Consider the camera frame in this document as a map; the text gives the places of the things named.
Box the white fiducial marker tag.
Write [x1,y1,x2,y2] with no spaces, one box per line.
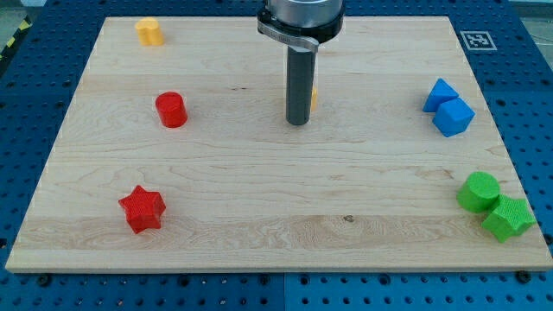
[460,30,497,51]

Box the yellow hexagon block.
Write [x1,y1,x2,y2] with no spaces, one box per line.
[310,86,318,112]

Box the red star block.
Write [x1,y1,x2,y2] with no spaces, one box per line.
[118,185,166,234]

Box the yellow heart block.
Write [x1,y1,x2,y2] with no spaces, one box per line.
[135,17,164,46]

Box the blue cube block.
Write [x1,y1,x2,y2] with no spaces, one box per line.
[432,98,475,137]

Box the green cylinder block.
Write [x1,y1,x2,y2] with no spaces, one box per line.
[456,171,500,213]

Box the green star block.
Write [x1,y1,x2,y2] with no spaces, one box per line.
[481,194,537,243]

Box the red cylinder block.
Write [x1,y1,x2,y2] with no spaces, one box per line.
[155,92,188,128]

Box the blue triangle block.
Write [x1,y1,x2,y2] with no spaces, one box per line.
[423,78,459,112]

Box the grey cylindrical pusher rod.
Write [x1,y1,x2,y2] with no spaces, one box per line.
[286,47,316,126]

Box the wooden board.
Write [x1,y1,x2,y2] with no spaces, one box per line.
[6,16,552,274]

